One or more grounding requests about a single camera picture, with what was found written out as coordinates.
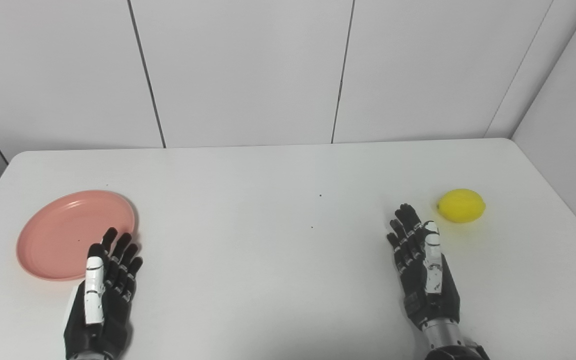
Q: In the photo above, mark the pink round plate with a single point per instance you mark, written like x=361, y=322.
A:
x=68, y=232

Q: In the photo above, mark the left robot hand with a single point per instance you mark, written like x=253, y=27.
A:
x=110, y=305

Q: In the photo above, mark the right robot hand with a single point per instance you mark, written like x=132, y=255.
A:
x=430, y=290

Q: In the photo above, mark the yellow lemon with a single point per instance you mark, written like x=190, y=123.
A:
x=461, y=205

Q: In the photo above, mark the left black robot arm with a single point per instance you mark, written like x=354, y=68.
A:
x=88, y=356

